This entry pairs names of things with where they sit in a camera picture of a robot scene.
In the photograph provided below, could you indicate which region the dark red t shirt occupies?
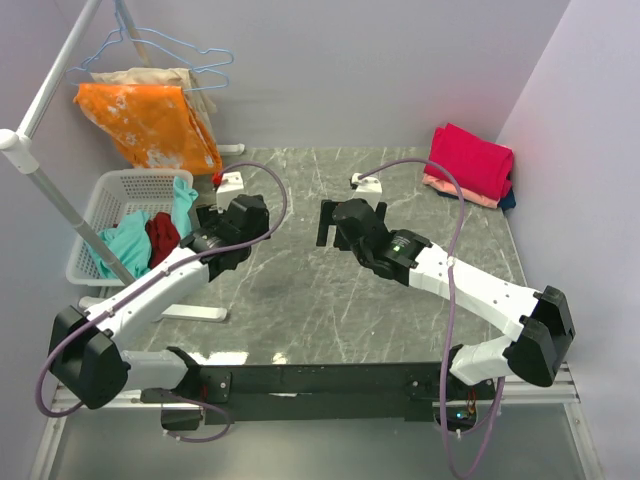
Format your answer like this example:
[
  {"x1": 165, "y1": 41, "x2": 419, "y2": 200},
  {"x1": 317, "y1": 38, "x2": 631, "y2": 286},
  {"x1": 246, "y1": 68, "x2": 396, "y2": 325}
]
[{"x1": 145, "y1": 212, "x2": 180, "y2": 269}]

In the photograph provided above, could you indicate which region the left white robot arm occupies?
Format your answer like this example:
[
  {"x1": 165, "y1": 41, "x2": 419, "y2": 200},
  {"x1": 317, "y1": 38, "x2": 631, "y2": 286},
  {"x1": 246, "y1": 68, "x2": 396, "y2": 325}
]
[{"x1": 48, "y1": 194, "x2": 269, "y2": 409}]

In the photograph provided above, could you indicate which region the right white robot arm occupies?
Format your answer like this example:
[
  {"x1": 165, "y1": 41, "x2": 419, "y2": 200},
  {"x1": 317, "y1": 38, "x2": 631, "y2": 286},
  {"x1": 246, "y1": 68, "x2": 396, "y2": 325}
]
[{"x1": 316, "y1": 199, "x2": 575, "y2": 399}]

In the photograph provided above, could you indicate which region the folded salmon t shirt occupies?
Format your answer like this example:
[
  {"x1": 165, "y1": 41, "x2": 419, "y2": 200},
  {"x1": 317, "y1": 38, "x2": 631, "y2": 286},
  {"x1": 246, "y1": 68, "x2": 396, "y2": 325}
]
[{"x1": 422, "y1": 173, "x2": 501, "y2": 209}]

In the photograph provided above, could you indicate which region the folded pink t shirt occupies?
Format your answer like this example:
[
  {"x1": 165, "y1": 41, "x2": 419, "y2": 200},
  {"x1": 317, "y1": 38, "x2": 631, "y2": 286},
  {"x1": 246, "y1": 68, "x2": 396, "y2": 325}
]
[{"x1": 429, "y1": 123, "x2": 514, "y2": 201}]

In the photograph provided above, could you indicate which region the teal t shirt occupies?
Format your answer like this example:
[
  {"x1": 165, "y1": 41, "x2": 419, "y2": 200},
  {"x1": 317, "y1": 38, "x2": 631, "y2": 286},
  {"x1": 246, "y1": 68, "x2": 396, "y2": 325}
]
[{"x1": 98, "y1": 177, "x2": 198, "y2": 279}]

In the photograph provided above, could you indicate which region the folded navy t shirt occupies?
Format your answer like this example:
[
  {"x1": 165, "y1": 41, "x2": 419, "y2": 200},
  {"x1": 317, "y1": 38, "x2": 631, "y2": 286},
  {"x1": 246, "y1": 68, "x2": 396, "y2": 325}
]
[{"x1": 497, "y1": 186, "x2": 517, "y2": 212}]

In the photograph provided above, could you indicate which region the orange patterned cloth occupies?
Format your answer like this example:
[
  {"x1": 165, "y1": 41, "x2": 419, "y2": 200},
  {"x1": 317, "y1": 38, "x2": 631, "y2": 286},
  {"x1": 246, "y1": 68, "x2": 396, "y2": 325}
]
[{"x1": 74, "y1": 83, "x2": 223, "y2": 175}]

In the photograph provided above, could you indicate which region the white laundry basket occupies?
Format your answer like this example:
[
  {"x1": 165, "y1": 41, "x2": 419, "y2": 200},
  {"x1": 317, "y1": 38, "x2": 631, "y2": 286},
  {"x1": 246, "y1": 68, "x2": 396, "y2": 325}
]
[{"x1": 66, "y1": 169, "x2": 193, "y2": 287}]

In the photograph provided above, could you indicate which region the beige cloth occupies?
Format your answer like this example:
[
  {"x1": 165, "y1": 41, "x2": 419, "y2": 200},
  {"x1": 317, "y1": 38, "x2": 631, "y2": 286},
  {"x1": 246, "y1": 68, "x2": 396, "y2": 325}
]
[{"x1": 91, "y1": 67, "x2": 217, "y2": 139}]

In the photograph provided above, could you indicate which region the white clothes rack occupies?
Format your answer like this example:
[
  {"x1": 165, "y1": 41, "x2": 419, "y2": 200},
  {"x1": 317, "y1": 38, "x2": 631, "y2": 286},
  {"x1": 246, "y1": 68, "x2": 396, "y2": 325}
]
[{"x1": 1, "y1": 1, "x2": 238, "y2": 329}]

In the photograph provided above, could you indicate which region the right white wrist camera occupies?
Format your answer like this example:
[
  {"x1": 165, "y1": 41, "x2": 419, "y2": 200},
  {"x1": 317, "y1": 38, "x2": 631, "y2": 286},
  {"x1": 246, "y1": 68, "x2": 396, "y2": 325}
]
[{"x1": 350, "y1": 173, "x2": 382, "y2": 209}]

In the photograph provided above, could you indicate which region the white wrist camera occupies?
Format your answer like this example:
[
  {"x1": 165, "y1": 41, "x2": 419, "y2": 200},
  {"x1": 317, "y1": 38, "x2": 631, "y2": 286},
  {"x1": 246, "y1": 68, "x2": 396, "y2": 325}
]
[
  {"x1": 212, "y1": 171, "x2": 244, "y2": 213},
  {"x1": 350, "y1": 173, "x2": 382, "y2": 209}
]

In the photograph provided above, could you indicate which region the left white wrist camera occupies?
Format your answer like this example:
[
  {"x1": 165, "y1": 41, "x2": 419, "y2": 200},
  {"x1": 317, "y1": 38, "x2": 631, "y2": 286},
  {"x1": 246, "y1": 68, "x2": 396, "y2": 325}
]
[{"x1": 212, "y1": 171, "x2": 244, "y2": 213}]

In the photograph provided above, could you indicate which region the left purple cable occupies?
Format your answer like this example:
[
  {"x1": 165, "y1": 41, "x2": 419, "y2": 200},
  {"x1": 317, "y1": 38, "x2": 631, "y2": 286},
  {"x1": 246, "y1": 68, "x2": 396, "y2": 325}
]
[{"x1": 37, "y1": 162, "x2": 290, "y2": 444}]

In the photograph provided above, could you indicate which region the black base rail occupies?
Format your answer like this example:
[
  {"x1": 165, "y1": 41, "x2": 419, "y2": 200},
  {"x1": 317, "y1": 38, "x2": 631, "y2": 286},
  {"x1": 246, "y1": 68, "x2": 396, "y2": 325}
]
[{"x1": 139, "y1": 360, "x2": 501, "y2": 431}]

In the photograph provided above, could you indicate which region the aluminium frame rail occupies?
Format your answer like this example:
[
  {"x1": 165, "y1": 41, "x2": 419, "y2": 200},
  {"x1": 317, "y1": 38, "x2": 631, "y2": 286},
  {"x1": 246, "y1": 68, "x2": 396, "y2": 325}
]
[{"x1": 29, "y1": 364, "x2": 605, "y2": 479}]

